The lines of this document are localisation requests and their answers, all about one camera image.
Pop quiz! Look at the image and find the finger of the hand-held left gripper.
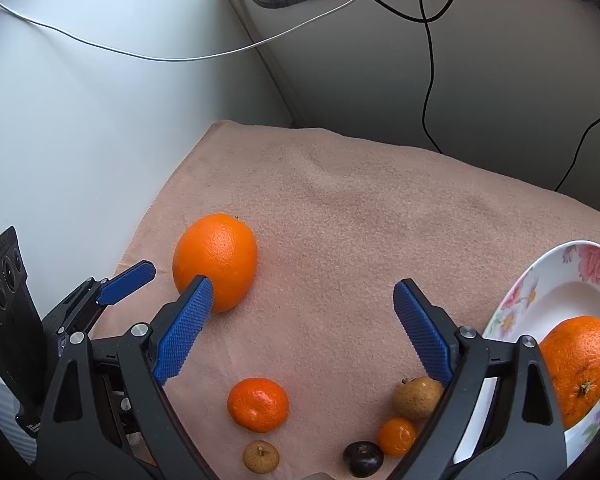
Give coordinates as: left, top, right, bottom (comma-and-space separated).
40, 260, 157, 342

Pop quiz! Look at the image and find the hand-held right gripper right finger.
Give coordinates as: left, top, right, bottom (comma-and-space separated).
393, 278, 568, 480

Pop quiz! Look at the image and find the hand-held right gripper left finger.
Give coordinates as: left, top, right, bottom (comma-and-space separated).
37, 275, 216, 480

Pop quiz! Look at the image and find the brown longan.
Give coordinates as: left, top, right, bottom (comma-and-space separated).
242, 440, 280, 474
392, 376, 445, 421

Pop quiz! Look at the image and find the large smooth orange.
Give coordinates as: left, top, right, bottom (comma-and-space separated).
172, 213, 258, 314

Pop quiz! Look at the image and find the tangerine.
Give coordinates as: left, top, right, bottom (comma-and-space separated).
227, 377, 290, 434
377, 417, 418, 458

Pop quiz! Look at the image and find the floral white plate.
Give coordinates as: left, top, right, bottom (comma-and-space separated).
452, 240, 600, 468

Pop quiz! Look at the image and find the pink blanket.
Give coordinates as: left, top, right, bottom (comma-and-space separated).
87, 120, 600, 480

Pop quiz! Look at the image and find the rough-skinned orange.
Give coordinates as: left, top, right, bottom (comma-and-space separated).
537, 316, 600, 431

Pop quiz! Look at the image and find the white cable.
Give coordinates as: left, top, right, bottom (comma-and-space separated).
0, 0, 398, 63

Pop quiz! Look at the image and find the black cable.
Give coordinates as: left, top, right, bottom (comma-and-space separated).
326, 0, 471, 155
554, 102, 600, 192

